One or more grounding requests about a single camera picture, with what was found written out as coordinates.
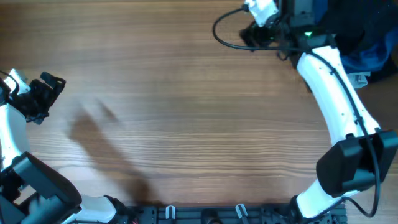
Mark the black t-shirt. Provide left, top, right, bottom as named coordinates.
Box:
left=320, top=0, right=397, bottom=55

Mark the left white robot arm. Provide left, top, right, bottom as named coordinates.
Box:
left=1, top=69, right=130, bottom=223

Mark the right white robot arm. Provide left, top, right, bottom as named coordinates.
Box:
left=240, top=1, right=397, bottom=223

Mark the white folded garment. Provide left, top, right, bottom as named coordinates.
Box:
left=347, top=72, right=371, bottom=89

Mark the blue garment on pile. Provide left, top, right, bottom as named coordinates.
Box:
left=313, top=0, right=398, bottom=74

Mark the black garment under pile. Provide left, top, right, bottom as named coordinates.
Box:
left=367, top=55, right=397, bottom=84

